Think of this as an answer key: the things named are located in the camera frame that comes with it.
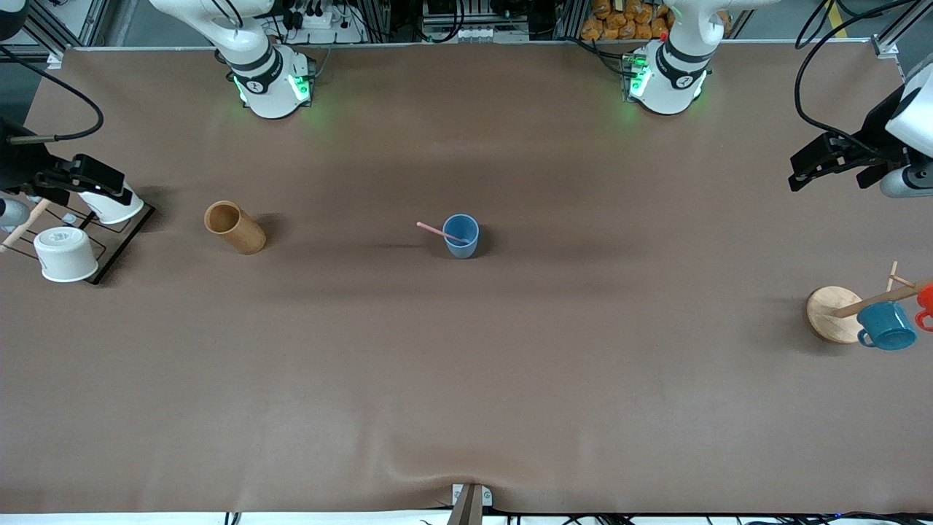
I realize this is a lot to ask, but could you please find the pink straw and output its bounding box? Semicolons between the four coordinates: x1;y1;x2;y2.
416;221;471;244

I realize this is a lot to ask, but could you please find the light blue plastic cup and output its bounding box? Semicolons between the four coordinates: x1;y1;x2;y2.
442;214;480;259

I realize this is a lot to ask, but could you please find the white cup plain bottom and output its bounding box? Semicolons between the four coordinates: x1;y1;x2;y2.
91;186;145;225

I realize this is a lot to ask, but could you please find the white cup embossed bottom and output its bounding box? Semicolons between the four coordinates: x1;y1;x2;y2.
34;227;99;283

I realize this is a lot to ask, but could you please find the brown bamboo holder cup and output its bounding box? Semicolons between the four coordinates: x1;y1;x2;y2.
204;201;267;255

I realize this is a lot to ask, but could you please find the wooden rack dowel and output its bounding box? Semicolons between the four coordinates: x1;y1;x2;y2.
0;198;50;254

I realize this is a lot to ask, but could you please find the wooden mug tree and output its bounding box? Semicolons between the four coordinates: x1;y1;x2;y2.
806;261;933;344

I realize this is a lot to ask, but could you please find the teal enamel mug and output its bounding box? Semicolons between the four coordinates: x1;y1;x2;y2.
856;301;918;351

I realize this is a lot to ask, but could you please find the bag of orange buns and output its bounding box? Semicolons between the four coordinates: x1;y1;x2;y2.
581;0;730;42

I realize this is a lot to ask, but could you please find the white power strip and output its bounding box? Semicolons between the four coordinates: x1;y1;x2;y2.
284;0;365;44

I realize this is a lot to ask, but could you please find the white terminal block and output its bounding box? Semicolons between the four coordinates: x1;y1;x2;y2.
423;22;531;43

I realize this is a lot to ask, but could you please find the brown table cover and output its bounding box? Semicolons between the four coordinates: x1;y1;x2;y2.
0;40;933;515

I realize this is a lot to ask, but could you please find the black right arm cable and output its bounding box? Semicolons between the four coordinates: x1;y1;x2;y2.
0;44;104;142

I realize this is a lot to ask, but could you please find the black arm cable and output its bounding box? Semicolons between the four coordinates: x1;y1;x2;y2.
0;44;104;142
794;0;906;158

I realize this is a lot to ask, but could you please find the black wire cup rack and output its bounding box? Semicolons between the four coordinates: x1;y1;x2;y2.
0;191;156;286

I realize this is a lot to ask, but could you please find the aluminium frame profile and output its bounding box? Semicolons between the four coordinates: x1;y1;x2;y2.
871;0;933;61
26;0;110;68

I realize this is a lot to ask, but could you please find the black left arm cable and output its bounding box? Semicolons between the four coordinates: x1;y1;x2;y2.
794;0;906;158

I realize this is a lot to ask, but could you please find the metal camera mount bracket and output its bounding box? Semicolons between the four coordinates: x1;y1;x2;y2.
446;483;493;525

